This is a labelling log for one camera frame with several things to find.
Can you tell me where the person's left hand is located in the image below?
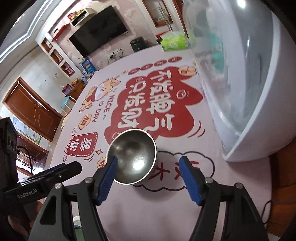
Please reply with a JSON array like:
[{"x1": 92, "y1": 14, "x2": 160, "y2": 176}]
[{"x1": 8, "y1": 200, "x2": 43, "y2": 240}]

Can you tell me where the small stainless steel bowl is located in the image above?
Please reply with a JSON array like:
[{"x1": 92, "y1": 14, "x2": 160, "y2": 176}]
[{"x1": 106, "y1": 128, "x2": 158, "y2": 185}]

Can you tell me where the green plate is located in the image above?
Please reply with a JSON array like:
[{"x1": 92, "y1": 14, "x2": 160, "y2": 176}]
[{"x1": 73, "y1": 216, "x2": 84, "y2": 240}]

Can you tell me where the brown wooden door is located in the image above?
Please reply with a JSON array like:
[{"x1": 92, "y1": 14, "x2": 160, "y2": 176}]
[{"x1": 3, "y1": 77, "x2": 62, "y2": 142}]

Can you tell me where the light blue round stool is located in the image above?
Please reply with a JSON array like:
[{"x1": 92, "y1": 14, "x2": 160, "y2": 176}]
[{"x1": 60, "y1": 96, "x2": 76, "y2": 113}]

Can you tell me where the printed white red tablecloth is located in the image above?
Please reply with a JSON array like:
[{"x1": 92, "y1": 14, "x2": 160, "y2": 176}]
[{"x1": 51, "y1": 46, "x2": 271, "y2": 240}]

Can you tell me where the wooden low cabinet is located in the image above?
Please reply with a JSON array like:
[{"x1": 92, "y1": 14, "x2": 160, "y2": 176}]
[{"x1": 66, "y1": 79, "x2": 87, "y2": 100}]

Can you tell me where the white clear-lid sterilizer box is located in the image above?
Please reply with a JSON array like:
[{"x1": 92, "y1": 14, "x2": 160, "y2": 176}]
[{"x1": 183, "y1": 1, "x2": 295, "y2": 162}]

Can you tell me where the green tissue pack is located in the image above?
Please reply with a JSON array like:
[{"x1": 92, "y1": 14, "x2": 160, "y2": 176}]
[{"x1": 160, "y1": 31, "x2": 189, "y2": 51}]

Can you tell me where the dark green air fryer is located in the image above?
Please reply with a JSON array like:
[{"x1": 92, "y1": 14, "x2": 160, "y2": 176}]
[{"x1": 130, "y1": 37, "x2": 148, "y2": 52}]

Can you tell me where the black television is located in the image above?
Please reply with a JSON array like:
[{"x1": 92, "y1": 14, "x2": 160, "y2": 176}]
[{"x1": 69, "y1": 6, "x2": 128, "y2": 57}]

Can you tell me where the black cable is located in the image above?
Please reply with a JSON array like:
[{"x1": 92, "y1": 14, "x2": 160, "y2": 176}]
[{"x1": 16, "y1": 146, "x2": 34, "y2": 175}]

